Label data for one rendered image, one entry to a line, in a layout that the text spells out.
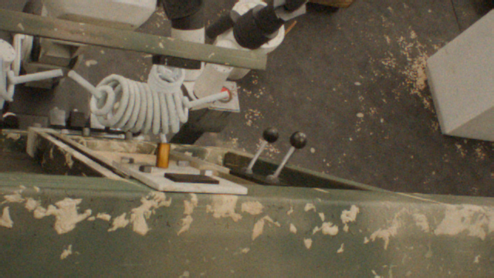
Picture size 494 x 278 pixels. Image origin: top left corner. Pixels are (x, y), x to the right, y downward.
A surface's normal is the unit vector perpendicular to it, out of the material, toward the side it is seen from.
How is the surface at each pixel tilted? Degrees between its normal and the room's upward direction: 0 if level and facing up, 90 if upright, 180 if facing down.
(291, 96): 0
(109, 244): 30
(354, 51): 0
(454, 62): 90
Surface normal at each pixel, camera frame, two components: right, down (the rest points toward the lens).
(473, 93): -0.89, -0.11
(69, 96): 0.44, -0.42
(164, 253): 0.45, 0.10
